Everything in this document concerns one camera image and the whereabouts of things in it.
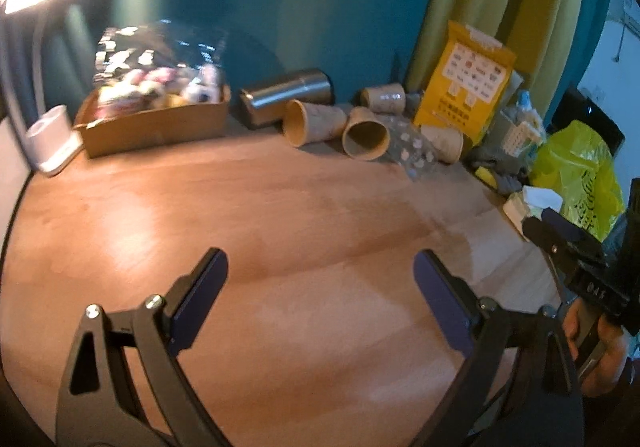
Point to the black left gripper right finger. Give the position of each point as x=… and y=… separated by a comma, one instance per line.
x=517, y=385

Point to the patterned brown paper cup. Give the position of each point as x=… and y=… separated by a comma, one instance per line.
x=365, y=137

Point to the person's right hand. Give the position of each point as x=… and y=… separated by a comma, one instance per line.
x=605, y=369

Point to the white mesh basket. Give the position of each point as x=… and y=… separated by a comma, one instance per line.
x=517, y=129

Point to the clear bag of toys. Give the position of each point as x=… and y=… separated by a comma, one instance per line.
x=158, y=66

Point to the paper cup near yellow bag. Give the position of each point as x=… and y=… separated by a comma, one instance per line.
x=447, y=142

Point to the yellow paper bag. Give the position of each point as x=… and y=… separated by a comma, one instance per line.
x=468, y=81

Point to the yellow sponge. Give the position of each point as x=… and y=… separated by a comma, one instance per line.
x=485, y=175

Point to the paper cup at back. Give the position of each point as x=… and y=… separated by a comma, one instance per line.
x=385, y=99

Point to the yellow plastic shopping bag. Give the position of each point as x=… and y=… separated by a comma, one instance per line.
x=576, y=164

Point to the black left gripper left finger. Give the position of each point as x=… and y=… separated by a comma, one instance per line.
x=98, y=404

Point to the cardboard box tray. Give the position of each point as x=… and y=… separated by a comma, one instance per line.
x=147, y=129

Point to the paper cup beside steel tumbler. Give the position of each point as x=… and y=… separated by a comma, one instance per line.
x=308, y=123

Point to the clear patterned plastic cup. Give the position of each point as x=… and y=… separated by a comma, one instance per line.
x=408, y=147

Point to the grey cloth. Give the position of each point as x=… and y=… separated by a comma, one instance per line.
x=511, y=173

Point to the stainless steel tumbler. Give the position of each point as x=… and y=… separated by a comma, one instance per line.
x=264, y=103

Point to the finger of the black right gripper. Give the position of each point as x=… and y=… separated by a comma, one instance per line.
x=548, y=240
x=567, y=230

